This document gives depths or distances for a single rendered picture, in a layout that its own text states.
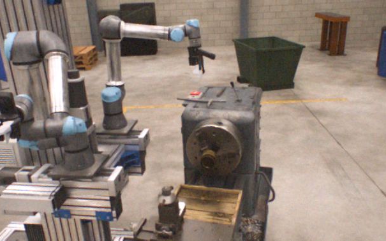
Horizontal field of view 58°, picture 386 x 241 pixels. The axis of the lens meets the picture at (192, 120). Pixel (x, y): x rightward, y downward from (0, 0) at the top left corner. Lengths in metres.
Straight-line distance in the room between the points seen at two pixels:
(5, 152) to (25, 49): 0.70
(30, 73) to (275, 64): 5.40
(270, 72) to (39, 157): 5.15
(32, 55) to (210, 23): 10.47
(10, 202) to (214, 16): 10.54
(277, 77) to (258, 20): 5.49
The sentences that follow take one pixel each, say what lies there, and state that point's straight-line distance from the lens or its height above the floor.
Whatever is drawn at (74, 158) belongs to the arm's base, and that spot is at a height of 1.22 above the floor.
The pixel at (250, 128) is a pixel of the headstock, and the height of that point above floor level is 1.17.
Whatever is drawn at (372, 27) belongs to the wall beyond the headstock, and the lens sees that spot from 13.21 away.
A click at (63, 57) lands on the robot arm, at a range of 1.58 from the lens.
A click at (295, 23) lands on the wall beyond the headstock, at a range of 12.32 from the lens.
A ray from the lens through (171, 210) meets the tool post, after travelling 1.50.
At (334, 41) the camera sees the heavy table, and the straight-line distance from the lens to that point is 10.25.
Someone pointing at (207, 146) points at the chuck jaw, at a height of 1.14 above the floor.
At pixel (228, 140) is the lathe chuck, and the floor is 1.15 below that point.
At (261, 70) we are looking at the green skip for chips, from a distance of 6.54.
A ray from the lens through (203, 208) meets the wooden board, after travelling 1.86.
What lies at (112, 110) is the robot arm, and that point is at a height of 1.28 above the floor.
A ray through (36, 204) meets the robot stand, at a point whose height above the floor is 1.04.
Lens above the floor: 1.96
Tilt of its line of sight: 21 degrees down
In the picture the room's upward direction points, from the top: 3 degrees counter-clockwise
